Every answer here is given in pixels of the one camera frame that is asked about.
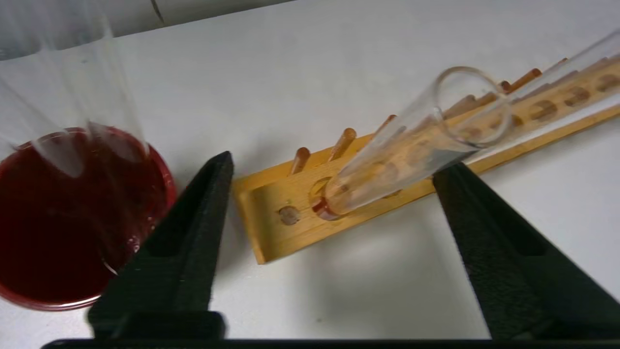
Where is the test tube with yellow pigment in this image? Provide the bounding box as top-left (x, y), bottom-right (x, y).
top-left (455, 29), bottom-right (620, 146)

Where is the wooden test tube rack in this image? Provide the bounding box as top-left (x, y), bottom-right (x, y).
top-left (232, 48), bottom-right (620, 265)

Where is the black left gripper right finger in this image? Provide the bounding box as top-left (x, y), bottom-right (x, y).
top-left (433, 162), bottom-right (620, 340)

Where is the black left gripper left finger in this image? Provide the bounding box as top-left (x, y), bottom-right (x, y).
top-left (87, 151), bottom-right (235, 340)

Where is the test tube with red pigment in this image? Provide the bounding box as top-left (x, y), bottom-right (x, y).
top-left (312, 66), bottom-right (514, 222)

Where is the dark red cup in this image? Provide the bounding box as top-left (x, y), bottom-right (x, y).
top-left (0, 127), bottom-right (178, 311)

